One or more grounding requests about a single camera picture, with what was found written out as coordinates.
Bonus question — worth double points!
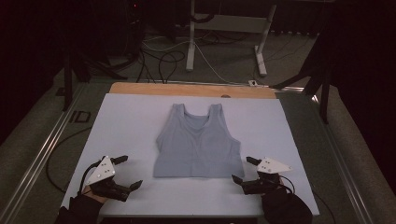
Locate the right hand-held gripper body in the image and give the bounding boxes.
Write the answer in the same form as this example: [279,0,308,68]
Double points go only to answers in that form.
[241,156,293,196]

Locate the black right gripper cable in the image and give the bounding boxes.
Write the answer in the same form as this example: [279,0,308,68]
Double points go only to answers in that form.
[277,175,297,196]

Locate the black tripod stand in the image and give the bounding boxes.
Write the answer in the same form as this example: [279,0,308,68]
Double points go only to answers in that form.
[61,46,129,113]
[269,31,332,125]

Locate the white metal desk frame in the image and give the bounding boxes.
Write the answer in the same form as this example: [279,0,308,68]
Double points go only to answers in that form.
[185,0,277,77]

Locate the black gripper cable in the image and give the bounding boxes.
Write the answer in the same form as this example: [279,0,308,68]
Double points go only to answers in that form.
[78,160,104,196]
[277,175,297,196]

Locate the white floor cable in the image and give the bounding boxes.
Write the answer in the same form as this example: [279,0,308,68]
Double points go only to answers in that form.
[142,35,250,87]

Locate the aluminium floor rail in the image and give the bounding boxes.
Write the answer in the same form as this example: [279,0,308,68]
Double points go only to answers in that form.
[0,84,88,224]
[136,78,305,93]
[310,92,376,224]

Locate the blue-grey tank top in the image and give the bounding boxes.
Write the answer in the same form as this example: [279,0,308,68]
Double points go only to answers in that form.
[152,103,246,179]

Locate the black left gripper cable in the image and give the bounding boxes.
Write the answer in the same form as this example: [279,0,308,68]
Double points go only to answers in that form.
[78,160,104,196]

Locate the person's left hand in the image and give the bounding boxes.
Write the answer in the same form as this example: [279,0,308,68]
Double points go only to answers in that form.
[81,186,108,205]

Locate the person's right hand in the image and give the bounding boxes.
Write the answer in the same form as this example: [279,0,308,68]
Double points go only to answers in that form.
[261,186,290,208]

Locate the black floor cable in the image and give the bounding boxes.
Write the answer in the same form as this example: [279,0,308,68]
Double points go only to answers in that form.
[46,125,93,194]

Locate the pale blue table mat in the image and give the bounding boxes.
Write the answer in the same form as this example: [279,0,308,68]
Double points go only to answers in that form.
[61,92,320,218]

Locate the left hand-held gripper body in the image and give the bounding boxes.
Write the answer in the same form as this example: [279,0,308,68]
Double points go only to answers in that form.
[85,155,132,203]

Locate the black looped floor cables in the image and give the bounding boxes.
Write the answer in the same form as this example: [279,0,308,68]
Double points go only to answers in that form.
[135,49,187,85]

